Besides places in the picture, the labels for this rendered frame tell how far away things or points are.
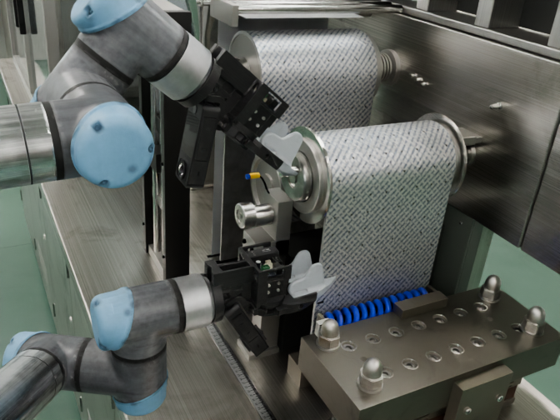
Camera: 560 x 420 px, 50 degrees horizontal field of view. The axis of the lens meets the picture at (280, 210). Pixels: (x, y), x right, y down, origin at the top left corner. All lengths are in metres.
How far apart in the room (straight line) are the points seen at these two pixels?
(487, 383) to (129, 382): 0.51
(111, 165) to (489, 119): 0.68
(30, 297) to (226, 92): 2.17
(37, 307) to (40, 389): 1.96
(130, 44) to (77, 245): 0.78
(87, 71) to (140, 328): 0.33
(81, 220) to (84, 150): 0.96
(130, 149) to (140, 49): 0.16
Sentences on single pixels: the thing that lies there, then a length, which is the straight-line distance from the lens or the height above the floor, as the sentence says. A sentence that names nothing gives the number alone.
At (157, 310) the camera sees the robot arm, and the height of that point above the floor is 1.13.
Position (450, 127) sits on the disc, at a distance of 1.01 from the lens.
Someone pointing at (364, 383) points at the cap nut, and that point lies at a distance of 0.85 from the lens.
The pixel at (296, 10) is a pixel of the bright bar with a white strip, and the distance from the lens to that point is 1.09.
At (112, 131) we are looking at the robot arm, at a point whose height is 1.42.
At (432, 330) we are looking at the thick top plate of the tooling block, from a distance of 0.99.
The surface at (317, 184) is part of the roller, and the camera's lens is 0.86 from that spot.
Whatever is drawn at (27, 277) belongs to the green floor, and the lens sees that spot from 2.97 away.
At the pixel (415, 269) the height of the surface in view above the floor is 1.07.
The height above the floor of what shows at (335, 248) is 1.15.
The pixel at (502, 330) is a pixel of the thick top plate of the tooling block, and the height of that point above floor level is 1.03.
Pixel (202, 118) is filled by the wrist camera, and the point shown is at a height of 1.37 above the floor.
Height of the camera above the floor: 1.61
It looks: 27 degrees down
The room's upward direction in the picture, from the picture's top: 5 degrees clockwise
